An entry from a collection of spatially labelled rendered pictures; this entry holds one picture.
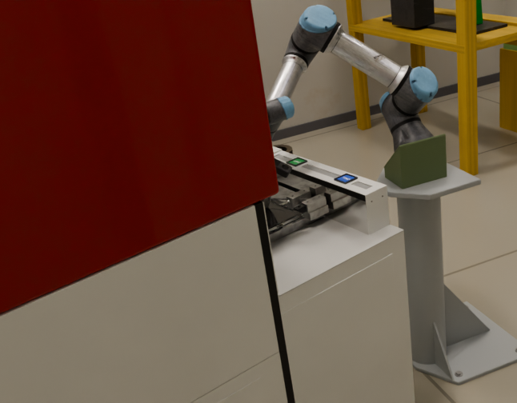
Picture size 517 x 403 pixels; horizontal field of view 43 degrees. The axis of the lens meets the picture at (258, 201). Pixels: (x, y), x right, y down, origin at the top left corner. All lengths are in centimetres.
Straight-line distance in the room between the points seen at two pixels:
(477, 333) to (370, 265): 105
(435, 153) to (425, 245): 35
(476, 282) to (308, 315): 156
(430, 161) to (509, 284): 112
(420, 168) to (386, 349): 65
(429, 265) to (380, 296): 48
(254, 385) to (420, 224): 109
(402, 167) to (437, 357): 85
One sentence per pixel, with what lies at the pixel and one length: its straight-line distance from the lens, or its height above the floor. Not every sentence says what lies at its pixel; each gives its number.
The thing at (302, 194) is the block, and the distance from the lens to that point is 223.
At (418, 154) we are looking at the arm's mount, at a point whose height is 93.
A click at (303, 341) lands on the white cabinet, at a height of 63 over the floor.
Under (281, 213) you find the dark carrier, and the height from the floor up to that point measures 90.
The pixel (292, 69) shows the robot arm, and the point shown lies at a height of 127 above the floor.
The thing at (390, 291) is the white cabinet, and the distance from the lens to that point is 218.
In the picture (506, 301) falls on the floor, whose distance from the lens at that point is 326.
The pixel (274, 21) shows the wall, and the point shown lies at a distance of 536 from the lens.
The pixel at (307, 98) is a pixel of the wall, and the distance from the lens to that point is 558.
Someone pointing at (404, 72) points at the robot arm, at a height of 122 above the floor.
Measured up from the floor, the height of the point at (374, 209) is 90.
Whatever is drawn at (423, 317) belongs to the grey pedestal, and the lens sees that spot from 272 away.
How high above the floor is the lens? 182
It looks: 24 degrees down
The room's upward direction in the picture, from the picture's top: 9 degrees counter-clockwise
